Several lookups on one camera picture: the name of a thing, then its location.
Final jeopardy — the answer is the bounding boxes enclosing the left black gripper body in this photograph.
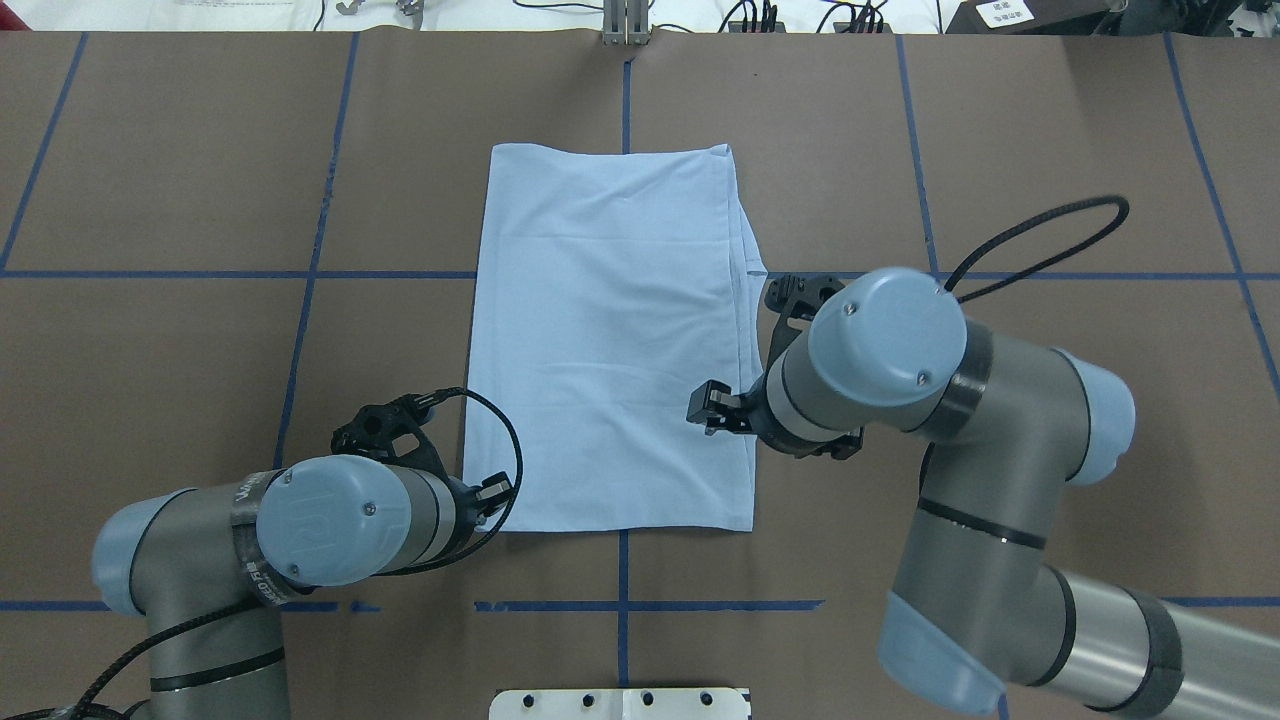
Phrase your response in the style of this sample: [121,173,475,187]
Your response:
[440,475,484,546]

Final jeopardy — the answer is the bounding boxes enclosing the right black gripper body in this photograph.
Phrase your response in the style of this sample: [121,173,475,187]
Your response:
[742,370,864,461]

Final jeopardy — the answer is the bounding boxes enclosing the light blue t-shirt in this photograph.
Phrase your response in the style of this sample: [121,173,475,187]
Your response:
[467,143,767,533]

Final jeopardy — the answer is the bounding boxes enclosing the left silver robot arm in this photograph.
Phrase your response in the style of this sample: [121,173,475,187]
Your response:
[72,454,521,719]

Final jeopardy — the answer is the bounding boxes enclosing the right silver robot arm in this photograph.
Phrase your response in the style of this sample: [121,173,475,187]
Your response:
[687,266,1277,719]

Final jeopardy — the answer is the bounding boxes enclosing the black box with label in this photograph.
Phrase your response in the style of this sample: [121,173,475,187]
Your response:
[943,1,1128,36]

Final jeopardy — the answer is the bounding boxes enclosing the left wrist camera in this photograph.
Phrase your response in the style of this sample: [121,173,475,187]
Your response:
[330,395,445,477]

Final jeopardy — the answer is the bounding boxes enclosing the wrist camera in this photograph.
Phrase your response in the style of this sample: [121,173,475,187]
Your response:
[764,273,846,337]
[330,395,445,477]

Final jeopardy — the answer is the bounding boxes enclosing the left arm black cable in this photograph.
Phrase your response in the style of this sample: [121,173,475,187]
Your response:
[380,386,524,577]

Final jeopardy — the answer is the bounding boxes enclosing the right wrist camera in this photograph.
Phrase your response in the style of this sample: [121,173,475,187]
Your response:
[764,273,846,337]

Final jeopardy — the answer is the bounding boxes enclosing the aluminium frame post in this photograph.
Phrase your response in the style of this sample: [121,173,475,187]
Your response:
[600,0,652,47]

